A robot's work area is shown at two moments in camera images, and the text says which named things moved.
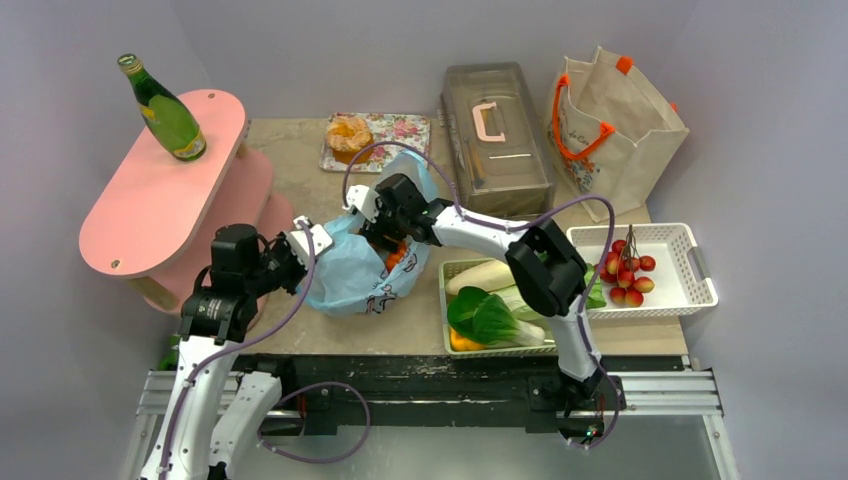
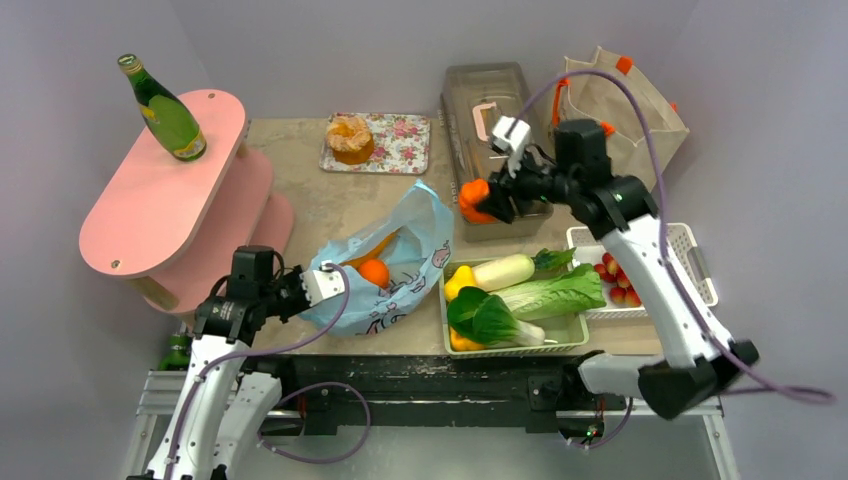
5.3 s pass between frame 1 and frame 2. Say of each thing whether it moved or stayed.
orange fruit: moved
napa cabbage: stayed
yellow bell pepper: stayed
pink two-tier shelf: stayed
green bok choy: stayed
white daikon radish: moved
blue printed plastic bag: moved
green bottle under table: stayed
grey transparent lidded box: stayed
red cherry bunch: stayed
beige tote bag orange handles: stayed
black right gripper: moved
